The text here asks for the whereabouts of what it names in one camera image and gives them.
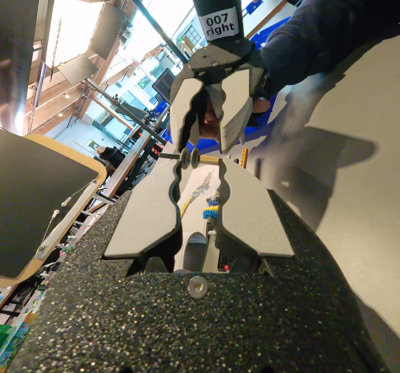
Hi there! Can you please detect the grey light stand pole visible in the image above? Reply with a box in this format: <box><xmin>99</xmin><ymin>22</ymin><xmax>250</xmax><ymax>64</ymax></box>
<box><xmin>84</xmin><ymin>78</ymin><xmax>167</xmax><ymax>144</ymax></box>

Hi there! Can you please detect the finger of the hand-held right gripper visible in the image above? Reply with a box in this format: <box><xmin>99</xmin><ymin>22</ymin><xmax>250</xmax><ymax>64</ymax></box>
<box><xmin>170</xmin><ymin>77</ymin><xmax>205</xmax><ymax>152</ymax></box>
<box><xmin>219</xmin><ymin>69</ymin><xmax>254</xmax><ymax>155</ymax></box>

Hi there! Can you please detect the white panel bracket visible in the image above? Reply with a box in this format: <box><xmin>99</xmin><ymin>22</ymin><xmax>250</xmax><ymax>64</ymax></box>
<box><xmin>35</xmin><ymin>179</ymin><xmax>100</xmax><ymax>259</ymax></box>

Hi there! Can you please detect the blue plastic bin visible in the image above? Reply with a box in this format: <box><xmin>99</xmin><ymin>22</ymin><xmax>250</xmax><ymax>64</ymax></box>
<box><xmin>166</xmin><ymin>93</ymin><xmax>279</xmax><ymax>154</ymax></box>

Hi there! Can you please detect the green colourful toy box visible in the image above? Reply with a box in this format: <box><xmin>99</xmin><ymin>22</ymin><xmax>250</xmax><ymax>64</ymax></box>
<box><xmin>0</xmin><ymin>312</ymin><xmax>36</xmax><ymax>364</ymax></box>

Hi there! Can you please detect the person's right hand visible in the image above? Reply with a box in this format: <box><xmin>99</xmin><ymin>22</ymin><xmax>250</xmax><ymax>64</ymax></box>
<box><xmin>198</xmin><ymin>92</ymin><xmax>271</xmax><ymax>144</ymax></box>

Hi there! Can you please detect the lego instruction booklet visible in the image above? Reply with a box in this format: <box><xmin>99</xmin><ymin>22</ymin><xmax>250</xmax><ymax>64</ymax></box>
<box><xmin>173</xmin><ymin>160</ymin><xmax>225</xmax><ymax>272</ymax></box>

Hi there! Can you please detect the partly built lego model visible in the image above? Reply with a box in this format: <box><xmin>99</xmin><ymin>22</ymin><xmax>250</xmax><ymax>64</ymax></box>
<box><xmin>201</xmin><ymin>190</ymin><xmax>233</xmax><ymax>272</ymax></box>

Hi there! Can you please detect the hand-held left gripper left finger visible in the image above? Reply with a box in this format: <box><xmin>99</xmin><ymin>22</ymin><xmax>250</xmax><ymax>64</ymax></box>
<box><xmin>102</xmin><ymin>161</ymin><xmax>182</xmax><ymax>259</ymax></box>

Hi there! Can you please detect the dark slanted pole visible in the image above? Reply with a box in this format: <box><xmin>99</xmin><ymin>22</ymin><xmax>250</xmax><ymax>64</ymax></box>
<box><xmin>109</xmin><ymin>0</ymin><xmax>189</xmax><ymax>64</ymax></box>

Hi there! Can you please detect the softbox studio light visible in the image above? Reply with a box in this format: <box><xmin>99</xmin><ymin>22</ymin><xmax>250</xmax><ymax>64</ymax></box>
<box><xmin>41</xmin><ymin>0</ymin><xmax>127</xmax><ymax>86</ymax></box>

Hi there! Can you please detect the black panel with wooden rim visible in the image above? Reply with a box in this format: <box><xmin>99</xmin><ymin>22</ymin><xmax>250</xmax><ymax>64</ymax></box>
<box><xmin>0</xmin><ymin>129</ymin><xmax>108</xmax><ymax>287</ymax></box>

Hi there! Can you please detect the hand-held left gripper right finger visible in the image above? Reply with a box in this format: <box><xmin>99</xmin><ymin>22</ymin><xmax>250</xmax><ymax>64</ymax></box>
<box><xmin>218</xmin><ymin>158</ymin><xmax>295</xmax><ymax>257</ymax></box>

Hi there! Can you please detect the black computer monitor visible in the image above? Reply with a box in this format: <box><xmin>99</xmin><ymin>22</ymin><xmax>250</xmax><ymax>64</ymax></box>
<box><xmin>152</xmin><ymin>68</ymin><xmax>175</xmax><ymax>103</ymax></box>

